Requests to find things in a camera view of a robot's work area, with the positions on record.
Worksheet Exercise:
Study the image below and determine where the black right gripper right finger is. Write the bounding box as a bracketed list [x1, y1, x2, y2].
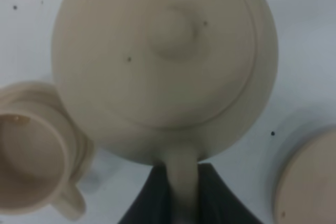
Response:
[198, 163, 261, 224]

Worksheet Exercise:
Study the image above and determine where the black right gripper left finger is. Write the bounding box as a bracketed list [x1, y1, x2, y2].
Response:
[119, 166, 179, 224]

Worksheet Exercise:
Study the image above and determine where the beige ceramic teapot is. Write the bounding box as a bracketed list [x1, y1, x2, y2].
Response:
[51, 0, 278, 208]

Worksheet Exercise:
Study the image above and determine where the beige teapot saucer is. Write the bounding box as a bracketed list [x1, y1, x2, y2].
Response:
[274, 127, 335, 223]

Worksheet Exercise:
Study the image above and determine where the far beige teacup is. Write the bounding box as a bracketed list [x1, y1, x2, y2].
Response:
[1, 102, 86, 221]

